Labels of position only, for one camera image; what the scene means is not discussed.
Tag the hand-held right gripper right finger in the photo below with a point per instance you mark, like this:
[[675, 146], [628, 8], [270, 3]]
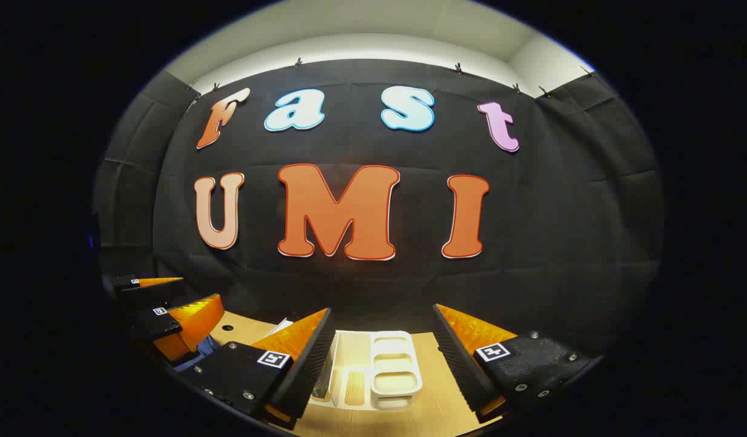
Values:
[[461, 370]]

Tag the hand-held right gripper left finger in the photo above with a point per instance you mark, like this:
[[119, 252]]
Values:
[[309, 364]]

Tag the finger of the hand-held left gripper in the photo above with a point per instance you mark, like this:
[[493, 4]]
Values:
[[194, 321], [152, 291]]

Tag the white bookshelf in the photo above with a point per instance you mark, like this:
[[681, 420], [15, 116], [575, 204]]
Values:
[[397, 382]]

